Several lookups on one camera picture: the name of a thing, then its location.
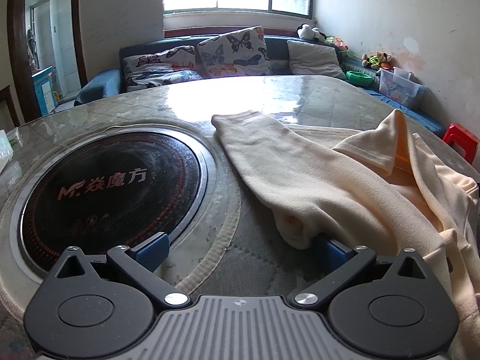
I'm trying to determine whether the dark wooden door frame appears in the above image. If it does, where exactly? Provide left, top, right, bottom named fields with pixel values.
left=7, top=0, right=89, bottom=124

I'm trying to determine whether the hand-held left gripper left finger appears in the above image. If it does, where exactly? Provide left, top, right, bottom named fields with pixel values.
left=44, top=232, right=190, bottom=307

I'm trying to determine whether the long butterfly print pillow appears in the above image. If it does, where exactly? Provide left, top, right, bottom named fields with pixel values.
left=122, top=45, right=203, bottom=92

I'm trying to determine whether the blue sofa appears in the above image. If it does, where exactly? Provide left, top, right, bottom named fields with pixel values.
left=74, top=34, right=447, bottom=136

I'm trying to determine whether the blue cabinet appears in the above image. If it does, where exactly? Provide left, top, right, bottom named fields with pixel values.
left=32, top=65, right=57, bottom=117

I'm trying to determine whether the red plastic stool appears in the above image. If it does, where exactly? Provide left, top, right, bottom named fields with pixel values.
left=442, top=122, right=480, bottom=166

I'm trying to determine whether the cream long-sleeve shirt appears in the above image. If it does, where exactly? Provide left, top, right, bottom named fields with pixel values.
left=211, top=108, right=480, bottom=360

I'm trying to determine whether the green plastic bowl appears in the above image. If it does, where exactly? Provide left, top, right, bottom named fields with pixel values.
left=346, top=69, right=373, bottom=86

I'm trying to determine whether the square butterfly print pillow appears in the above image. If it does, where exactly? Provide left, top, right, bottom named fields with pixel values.
left=197, top=25, right=271, bottom=79

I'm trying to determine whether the plain grey pillow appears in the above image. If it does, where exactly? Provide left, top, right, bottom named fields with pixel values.
left=287, top=40, right=347, bottom=80

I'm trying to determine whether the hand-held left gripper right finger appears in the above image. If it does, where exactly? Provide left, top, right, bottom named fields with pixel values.
left=289, top=238, right=439, bottom=310

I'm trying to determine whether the round black induction cooktop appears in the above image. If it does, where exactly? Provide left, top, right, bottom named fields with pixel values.
left=9, top=125, right=218, bottom=286

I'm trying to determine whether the panda plush toy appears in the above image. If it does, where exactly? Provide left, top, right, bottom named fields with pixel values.
left=296, top=23, right=327, bottom=44

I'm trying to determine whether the plastic tissue packet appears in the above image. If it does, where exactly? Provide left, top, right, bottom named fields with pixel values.
left=0, top=129, right=20, bottom=160

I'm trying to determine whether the dark wooden chair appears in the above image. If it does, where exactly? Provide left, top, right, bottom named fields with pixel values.
left=0, top=85, right=21, bottom=130

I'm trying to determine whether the clear plastic storage box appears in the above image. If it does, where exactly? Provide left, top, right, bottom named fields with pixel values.
left=378, top=67, right=428, bottom=109

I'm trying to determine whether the orange and green plush toy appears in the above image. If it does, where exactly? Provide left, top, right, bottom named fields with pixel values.
left=324, top=35, right=349, bottom=51

